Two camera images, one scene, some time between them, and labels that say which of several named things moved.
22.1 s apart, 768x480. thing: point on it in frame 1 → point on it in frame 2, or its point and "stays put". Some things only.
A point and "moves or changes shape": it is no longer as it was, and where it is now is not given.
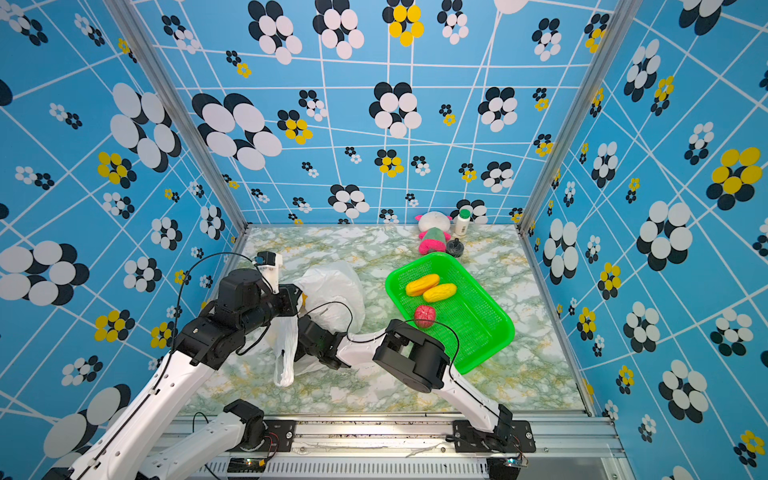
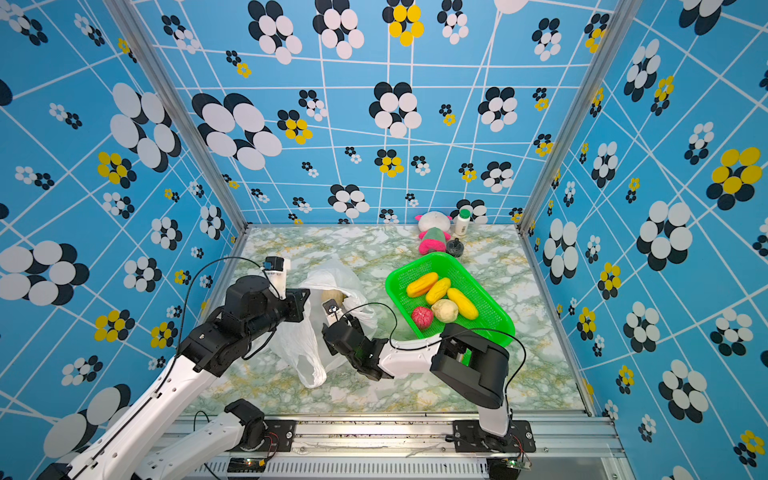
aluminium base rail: [558, 448] stays put
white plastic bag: [333, 293] moves or changes shape
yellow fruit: [419, 286] stays put
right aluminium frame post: [625, 14] stays put
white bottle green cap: [461, 222] stays put
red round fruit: [424, 316] stays put
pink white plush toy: [433, 235] stays put
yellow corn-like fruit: [439, 292] moves or changes shape
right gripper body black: [307, 335] → [334, 336]
